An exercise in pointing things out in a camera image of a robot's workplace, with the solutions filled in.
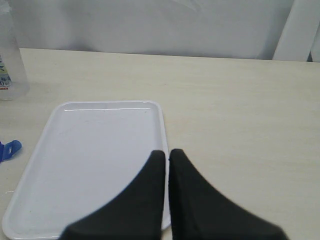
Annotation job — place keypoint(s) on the white backdrop curtain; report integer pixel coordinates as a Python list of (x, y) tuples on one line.
[(245, 29)]

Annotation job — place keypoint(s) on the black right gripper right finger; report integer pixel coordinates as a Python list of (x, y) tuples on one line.
[(198, 211)]

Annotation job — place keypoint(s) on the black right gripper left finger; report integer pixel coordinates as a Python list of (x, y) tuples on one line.
[(135, 214)]

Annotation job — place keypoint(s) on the blue plastic lid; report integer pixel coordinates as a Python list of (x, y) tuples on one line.
[(9, 149)]

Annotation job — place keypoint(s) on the clear plastic container with label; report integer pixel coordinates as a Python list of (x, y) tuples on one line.
[(13, 77)]

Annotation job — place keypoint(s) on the white rectangular tray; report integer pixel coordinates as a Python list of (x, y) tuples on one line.
[(87, 154)]

